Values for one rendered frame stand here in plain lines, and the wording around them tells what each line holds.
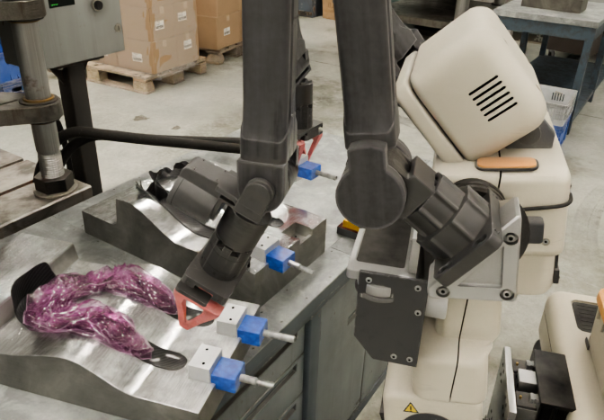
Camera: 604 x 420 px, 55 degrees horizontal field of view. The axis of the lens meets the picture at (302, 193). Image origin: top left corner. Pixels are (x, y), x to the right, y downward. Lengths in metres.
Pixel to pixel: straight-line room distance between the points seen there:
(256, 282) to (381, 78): 0.60
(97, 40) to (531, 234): 1.41
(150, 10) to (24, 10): 3.41
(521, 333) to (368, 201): 1.92
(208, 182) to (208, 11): 5.01
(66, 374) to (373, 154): 0.61
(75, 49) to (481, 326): 1.32
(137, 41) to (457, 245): 4.49
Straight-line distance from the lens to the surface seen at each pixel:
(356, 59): 0.61
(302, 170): 1.37
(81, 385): 1.00
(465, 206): 0.66
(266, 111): 0.65
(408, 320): 0.89
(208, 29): 5.73
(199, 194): 0.73
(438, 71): 0.75
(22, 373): 1.06
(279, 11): 0.62
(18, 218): 1.61
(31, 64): 1.57
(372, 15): 0.60
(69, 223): 1.51
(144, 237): 1.29
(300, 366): 1.43
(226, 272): 0.77
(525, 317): 2.60
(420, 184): 0.64
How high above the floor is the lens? 1.53
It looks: 28 degrees down
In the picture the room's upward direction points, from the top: 2 degrees clockwise
